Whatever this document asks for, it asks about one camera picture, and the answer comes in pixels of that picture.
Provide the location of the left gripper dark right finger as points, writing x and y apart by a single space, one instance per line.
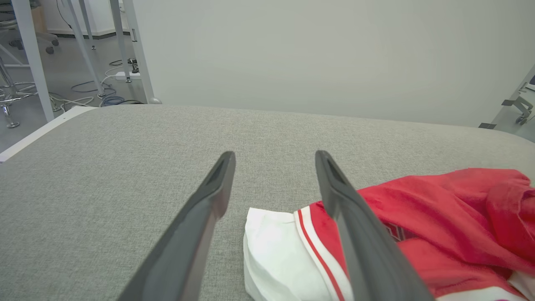
368 251

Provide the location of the chrome stool base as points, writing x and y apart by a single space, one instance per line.
12 94

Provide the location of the white table leg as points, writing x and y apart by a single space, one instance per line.
33 58
85 54

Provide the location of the black tape strip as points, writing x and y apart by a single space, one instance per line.
487 125

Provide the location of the white power strip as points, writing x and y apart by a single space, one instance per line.
125 75

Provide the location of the grey metal caster leg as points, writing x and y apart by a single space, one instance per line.
520 104

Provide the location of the grey metal frame post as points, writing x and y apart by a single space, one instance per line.
140 50

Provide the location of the red basketball jersey number 23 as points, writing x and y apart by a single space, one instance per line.
439 200

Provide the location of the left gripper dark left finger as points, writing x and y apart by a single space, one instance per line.
188 242

